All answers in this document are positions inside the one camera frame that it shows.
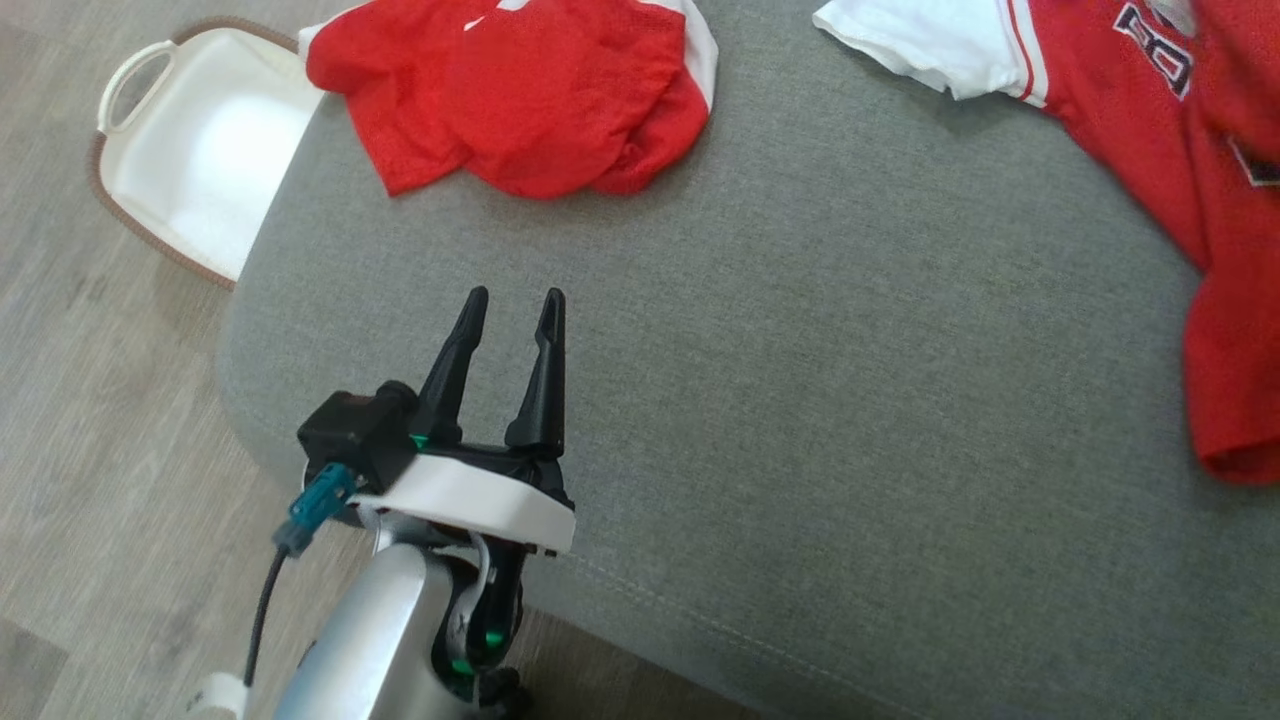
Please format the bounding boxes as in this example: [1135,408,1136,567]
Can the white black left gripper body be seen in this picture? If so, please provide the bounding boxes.
[350,443,578,556]

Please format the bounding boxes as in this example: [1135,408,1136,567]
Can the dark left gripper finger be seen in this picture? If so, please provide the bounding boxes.
[503,287,569,459]
[410,286,491,448]

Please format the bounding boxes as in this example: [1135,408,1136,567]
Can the red mesh shorts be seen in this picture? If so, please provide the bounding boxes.
[298,0,720,199]

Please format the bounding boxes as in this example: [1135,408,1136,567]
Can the red jersey with white sleeves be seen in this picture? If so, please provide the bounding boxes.
[813,0,1280,487]

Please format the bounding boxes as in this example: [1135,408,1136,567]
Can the large grey sofa seat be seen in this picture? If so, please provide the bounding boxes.
[217,0,1280,720]

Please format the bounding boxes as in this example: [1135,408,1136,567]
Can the white laundry basket, brown rim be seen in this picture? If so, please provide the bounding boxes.
[88,17,331,292]

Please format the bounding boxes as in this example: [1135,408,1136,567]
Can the black left cable, teal plug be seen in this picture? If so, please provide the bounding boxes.
[188,462,358,720]

